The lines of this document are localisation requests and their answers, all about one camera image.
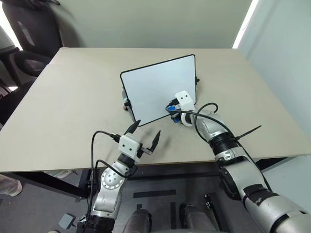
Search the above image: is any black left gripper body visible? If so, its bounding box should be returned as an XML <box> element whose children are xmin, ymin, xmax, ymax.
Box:
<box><xmin>137</xmin><ymin>143</ymin><xmax>154</xmax><ymax>159</ymax></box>

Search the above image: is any light shoe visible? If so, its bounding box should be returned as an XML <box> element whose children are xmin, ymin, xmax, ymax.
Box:
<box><xmin>0</xmin><ymin>178</ymin><xmax>23</xmax><ymax>198</ymax></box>

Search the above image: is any black table clamp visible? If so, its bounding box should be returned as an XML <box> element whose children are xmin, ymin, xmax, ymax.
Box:
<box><xmin>86</xmin><ymin>169</ymin><xmax>96</xmax><ymax>200</ymax></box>

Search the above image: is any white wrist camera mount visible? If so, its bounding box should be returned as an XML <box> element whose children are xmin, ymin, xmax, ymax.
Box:
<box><xmin>118</xmin><ymin>135</ymin><xmax>142</xmax><ymax>160</ymax></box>
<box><xmin>175</xmin><ymin>90</ymin><xmax>196</xmax><ymax>128</ymax></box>

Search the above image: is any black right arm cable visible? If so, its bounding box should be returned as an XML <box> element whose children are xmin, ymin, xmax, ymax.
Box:
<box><xmin>181</xmin><ymin>103</ymin><xmax>274</xmax><ymax>192</ymax></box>

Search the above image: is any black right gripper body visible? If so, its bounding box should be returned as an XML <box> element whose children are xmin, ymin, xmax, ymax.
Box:
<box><xmin>173</xmin><ymin>101</ymin><xmax>182</xmax><ymax>119</ymax></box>

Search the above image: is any dark rounded shape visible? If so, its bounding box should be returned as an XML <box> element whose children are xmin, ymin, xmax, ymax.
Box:
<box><xmin>124</xmin><ymin>209</ymin><xmax>153</xmax><ymax>233</ymax></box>
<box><xmin>178</xmin><ymin>203</ymin><xmax>221</xmax><ymax>233</ymax></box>

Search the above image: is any black cable tie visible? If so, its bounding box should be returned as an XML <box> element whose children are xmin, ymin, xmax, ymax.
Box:
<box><xmin>234</xmin><ymin>124</ymin><xmax>263</xmax><ymax>142</ymax></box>

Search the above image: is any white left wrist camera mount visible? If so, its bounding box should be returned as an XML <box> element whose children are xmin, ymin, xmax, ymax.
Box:
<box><xmin>118</xmin><ymin>135</ymin><xmax>142</xmax><ymax>160</ymax></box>

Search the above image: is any black table frame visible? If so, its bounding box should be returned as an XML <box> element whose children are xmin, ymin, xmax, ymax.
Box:
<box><xmin>43</xmin><ymin>157</ymin><xmax>295</xmax><ymax>200</ymax></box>

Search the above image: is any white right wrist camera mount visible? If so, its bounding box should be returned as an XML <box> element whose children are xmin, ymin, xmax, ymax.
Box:
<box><xmin>175</xmin><ymin>90</ymin><xmax>196</xmax><ymax>128</ymax></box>

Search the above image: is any black framed whiteboard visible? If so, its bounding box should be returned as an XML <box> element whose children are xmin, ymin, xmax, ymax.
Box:
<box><xmin>120</xmin><ymin>54</ymin><xmax>198</xmax><ymax>127</ymax></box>

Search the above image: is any black office chair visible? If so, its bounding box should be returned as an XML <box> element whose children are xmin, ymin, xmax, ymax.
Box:
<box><xmin>0</xmin><ymin>0</ymin><xmax>81</xmax><ymax>125</ymax></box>

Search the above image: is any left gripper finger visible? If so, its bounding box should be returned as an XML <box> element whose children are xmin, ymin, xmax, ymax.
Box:
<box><xmin>124</xmin><ymin>119</ymin><xmax>141</xmax><ymax>134</ymax></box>
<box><xmin>148</xmin><ymin>130</ymin><xmax>162</xmax><ymax>152</ymax></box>

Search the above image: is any grey foot pedal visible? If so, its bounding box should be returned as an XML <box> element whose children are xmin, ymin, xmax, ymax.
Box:
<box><xmin>58</xmin><ymin>213</ymin><xmax>76</xmax><ymax>230</ymax></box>

